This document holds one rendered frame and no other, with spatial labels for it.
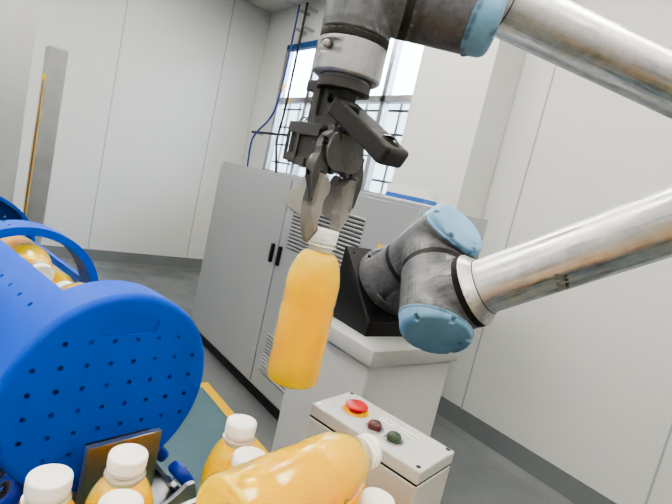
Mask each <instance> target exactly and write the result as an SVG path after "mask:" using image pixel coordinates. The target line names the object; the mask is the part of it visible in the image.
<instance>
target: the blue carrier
mask: <svg viewBox="0 0 672 504"><path fill-rule="evenodd" d="M5 215H6V216H5ZM4 216H5V217H4ZM19 235H25V236H26V237H28V238H29V239H31V240H32V241H33V242H35V243H36V244H37V245H39V246H40V247H41V248H43V249H44V250H45V251H46V252H47V253H48V254H49V256H50V258H51V260H52V263H53V264H54V265H55V266H57V267H58V268H59V269H61V270H62V271H63V272H65V273H66V274H67V275H69V276H70V277H71V278H72V280H73V281H74V283H76V282H82V283H84V284H80V285H77V286H73V287H70V288H68V289H65V290H62V289H61V288H60V287H58V286H57V285H56V284H55V283H53V282H52V281H51V280H50V279H49V278H47V277H46V276H45V275H44V274H42V273H41V272H40V271H39V270H38V269H36V268H35V267H34V266H33V265H31V264H30V263H29V262H28V261H27V260H25V259H24V258H23V257H22V256H20V255H19V254H18V253H17V252H15V251H14V250H13V249H12V248H11V247H9V246H8V245H7V244H6V243H4V242H3V241H2V240H1V239H0V467H1V468H2V469H3V470H4V471H5V472H6V473H7V474H8V475H9V476H10V477H11V478H13V479H14V480H16V481H17V482H19V483H21V484H23V485H24V483H25V479H26V476H27V475H28V473H29V472H30V471H31V470H33V469H35V468H36V467H39V466H42V465H46V464H63V465H66V466H68V467H70V468H71V469H72V471H73V473H74V478H73V484H72V488H71V490H72V492H75V491H77V488H78V482H79V476H80V470H81V464H82V458H83V453H84V447H85V444H87V443H90V442H94V441H98V440H102V439H106V438H110V437H114V436H118V435H122V434H126V433H130V432H134V431H138V430H142V429H146V428H150V429H154V428H158V427H159V428H160V429H161V430H162V434H161V440H160V445H159V450H160V449H161V448H162V447H163V446H164V445H165V444H166V443H167V442H168V441H169V439H170V438H171V437H172V436H173V435H174V434H175V432H176V431H177V430H178V428H179V427H180V426H181V424H182V423H183V421H184V420H185V418H186V417H187V415H188V413H189V412H190V410H191V408H192V406H193V404H194V402H195V400H196V397H197V395H198V392H199V389H200V386H201V382H202V378H203V372H204V348H203V343H202V339H201V336H200V333H199V331H198V328H197V327H196V325H195V323H194V321H193V320H192V319H191V317H190V316H189V315H188V314H187V313H186V312H185V311H184V310H183V309H182V308H181V307H179V306H178V305H176V304H175V303H173V302H172V301H170V300H168V299H167V298H165V297H164V296H162V295H160V294H159V293H157V292H155V291H154V290H152V289H150V288H148V287H146V286H143V285H140V284H137V283H133V282H128V281H120V280H103V281H99V280H98V275H97V271H96V268H95V266H94V264H93V262H92V260H91V259H90V257H89V256H88V254H87V253H86V252H85V251H84V250H83V249H82V248H81V247H80V246H79V245H78V244H77V243H75V242H74V241H73V240H71V239H69V238H68V237H66V236H65V235H63V234H61V233H60V232H58V231H56V230H55V229H53V228H50V227H48V226H46V225H43V224H40V223H36V222H32V221H29V220H28V219H27V217H26V216H25V215H24V213H23V212H22V211H21V210H20V209H19V208H18V207H16V206H15V205H14V204H12V203H11V202H9V201H8V200H6V199H5V198H3V197H1V196H0V238H5V237H10V236H19ZM35 236H40V237H44V238H48V239H52V240H54V241H57V242H59V243H61V244H62V245H63V246H64V247H65V248H66V249H67V250H68V251H69V252H70V254H71V255H72V257H73V258H74V260H75V262H76V265H77V268H78V271H76V270H75V269H74V268H72V267H71V266H69V265H68V264H66V263H65V262H64V261H62V260H61V259H59V258H58V257H57V256H55V255H54V254H52V253H51V252H50V251H48V250H47V249H45V248H44V247H43V246H41V245H40V244H38V243H37V242H36V241H35Z"/></svg>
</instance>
